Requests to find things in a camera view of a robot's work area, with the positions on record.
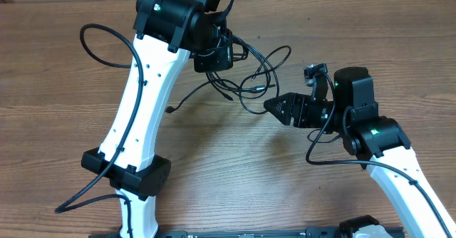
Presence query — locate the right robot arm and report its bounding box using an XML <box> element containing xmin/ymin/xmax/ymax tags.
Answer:
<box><xmin>264</xmin><ymin>63</ymin><xmax>455</xmax><ymax>237</ymax></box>

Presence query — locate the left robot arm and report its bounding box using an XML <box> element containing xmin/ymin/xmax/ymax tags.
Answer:
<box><xmin>81</xmin><ymin>0</ymin><xmax>233</xmax><ymax>237</ymax></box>

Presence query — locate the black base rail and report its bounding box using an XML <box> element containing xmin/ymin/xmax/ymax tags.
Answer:
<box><xmin>88</xmin><ymin>214</ymin><xmax>405</xmax><ymax>238</ymax></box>

